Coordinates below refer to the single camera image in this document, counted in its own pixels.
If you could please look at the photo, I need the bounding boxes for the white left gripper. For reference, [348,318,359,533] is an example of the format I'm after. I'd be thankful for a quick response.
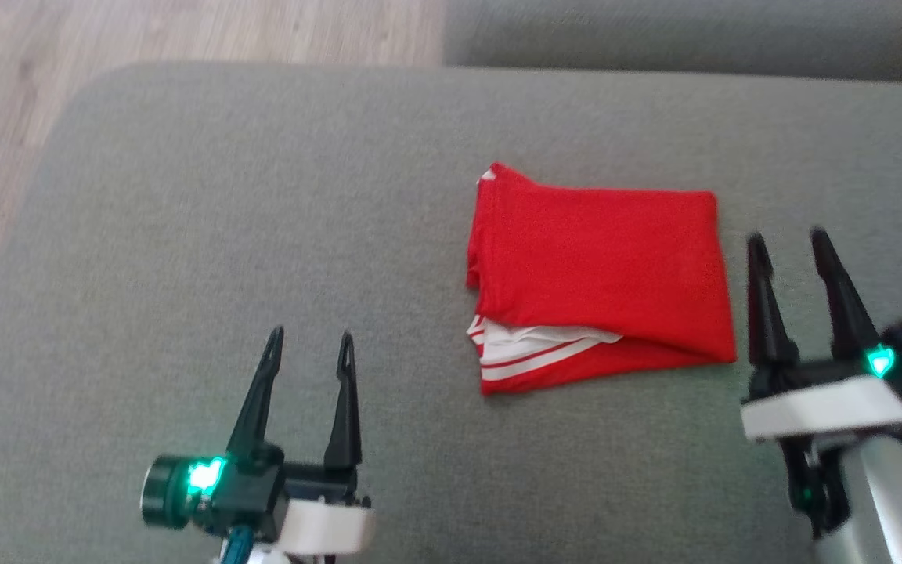
[215,324,378,557]

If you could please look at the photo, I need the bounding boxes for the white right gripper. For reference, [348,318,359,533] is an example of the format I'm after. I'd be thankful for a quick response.
[739,226,902,445]

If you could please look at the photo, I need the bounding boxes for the red and white shorts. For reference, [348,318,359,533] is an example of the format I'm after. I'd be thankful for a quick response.
[464,161,738,397]

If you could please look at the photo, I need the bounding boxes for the grey fabric sofa seat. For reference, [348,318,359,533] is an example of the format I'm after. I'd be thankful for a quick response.
[0,61,902,564]

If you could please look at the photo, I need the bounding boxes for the grey sofa cushion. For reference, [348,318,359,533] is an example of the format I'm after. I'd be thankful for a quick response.
[442,0,902,84]

